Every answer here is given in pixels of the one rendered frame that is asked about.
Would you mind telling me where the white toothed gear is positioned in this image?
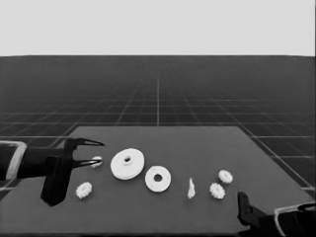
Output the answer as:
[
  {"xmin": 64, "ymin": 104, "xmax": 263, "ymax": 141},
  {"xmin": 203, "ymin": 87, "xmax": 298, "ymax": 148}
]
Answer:
[
  {"xmin": 208, "ymin": 182, "xmax": 226, "ymax": 200},
  {"xmin": 75, "ymin": 181, "xmax": 93, "ymax": 199},
  {"xmin": 217, "ymin": 169, "xmax": 234, "ymax": 185}
]

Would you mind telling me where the large thick white disc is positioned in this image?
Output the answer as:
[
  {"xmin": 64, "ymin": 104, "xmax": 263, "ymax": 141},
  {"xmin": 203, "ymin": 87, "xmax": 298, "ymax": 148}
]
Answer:
[{"xmin": 110, "ymin": 147, "xmax": 145, "ymax": 181}]

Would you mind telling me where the thin white T-shaped piece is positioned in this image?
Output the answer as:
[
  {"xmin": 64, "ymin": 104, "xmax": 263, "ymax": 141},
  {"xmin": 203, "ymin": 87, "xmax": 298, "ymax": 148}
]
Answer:
[{"xmin": 187, "ymin": 177, "xmax": 197, "ymax": 199}]

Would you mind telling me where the white round carrier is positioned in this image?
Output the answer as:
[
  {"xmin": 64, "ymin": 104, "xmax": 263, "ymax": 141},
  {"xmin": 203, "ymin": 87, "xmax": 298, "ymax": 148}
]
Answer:
[{"xmin": 144, "ymin": 165, "xmax": 172, "ymax": 193}]

